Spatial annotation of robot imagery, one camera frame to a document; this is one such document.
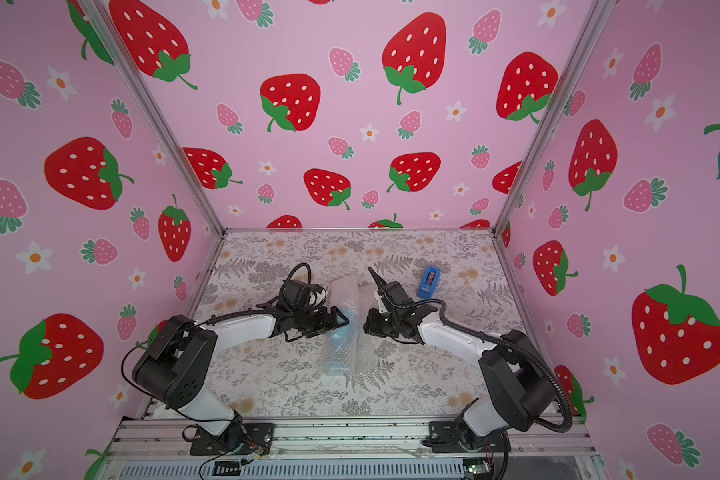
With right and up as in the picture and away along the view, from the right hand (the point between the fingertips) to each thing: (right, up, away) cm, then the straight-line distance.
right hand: (357, 330), depth 84 cm
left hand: (-5, 0, +5) cm, 7 cm away
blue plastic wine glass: (-6, -5, -3) cm, 8 cm away
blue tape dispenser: (+24, +12, +17) cm, 31 cm away
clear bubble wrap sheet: (-2, -5, -2) cm, 6 cm away
